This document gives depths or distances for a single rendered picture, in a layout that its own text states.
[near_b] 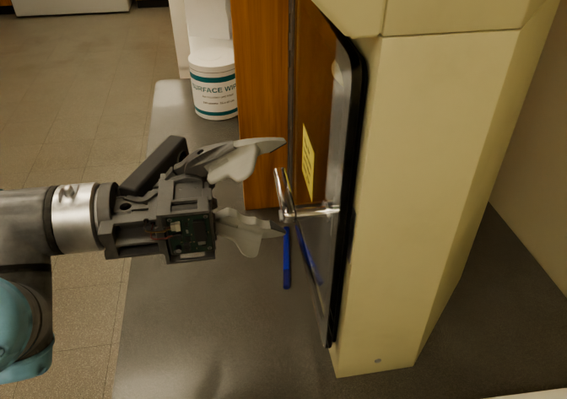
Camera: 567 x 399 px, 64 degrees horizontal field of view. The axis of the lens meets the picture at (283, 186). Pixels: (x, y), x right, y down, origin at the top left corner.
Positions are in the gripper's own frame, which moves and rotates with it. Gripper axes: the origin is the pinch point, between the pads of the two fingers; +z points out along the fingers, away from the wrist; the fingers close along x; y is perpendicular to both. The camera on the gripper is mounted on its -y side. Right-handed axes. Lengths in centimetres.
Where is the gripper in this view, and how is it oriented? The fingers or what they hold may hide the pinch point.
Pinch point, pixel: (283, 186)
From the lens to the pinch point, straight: 53.8
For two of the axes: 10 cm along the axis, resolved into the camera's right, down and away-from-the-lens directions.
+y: 1.6, 6.1, -7.8
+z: 9.9, -0.9, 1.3
